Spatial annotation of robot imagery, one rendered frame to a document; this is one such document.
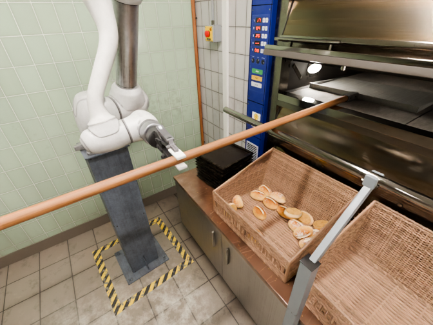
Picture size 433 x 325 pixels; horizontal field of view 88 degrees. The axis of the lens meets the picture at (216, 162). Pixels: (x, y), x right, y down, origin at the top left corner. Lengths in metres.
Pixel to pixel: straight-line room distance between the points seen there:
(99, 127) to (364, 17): 1.06
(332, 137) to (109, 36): 1.05
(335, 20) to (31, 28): 1.55
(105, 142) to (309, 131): 0.99
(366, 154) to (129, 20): 1.16
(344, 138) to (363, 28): 0.45
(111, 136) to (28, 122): 1.01
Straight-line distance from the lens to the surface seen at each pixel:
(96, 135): 0.93
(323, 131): 1.28
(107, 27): 0.97
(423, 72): 0.91
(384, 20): 1.10
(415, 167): 1.16
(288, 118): 0.98
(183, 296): 1.76
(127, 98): 1.27
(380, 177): 0.77
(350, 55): 0.99
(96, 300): 1.93
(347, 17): 1.17
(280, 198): 1.40
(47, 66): 1.79
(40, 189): 2.08
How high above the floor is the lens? 1.56
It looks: 33 degrees down
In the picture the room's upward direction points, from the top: 2 degrees counter-clockwise
